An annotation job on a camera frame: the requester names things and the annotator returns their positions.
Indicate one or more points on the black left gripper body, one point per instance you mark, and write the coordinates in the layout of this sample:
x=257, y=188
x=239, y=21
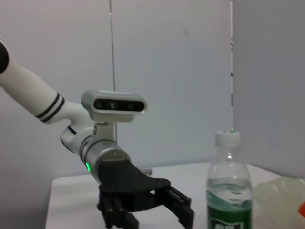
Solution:
x=128, y=183

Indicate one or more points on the clear green-label water bottle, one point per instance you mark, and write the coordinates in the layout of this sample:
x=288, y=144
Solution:
x=228, y=190

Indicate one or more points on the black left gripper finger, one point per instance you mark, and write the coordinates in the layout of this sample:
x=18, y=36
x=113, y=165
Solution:
x=114, y=214
x=183, y=207

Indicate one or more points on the red-orange orange fruit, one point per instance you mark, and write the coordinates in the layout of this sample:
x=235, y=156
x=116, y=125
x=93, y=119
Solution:
x=302, y=208

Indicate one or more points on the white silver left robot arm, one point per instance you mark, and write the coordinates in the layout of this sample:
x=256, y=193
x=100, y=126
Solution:
x=28, y=88

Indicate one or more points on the translucent wavy glass fruit plate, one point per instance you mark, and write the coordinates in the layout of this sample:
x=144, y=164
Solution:
x=278, y=198

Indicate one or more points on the silver left wrist depth camera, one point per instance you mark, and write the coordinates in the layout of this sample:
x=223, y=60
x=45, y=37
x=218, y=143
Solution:
x=114, y=105

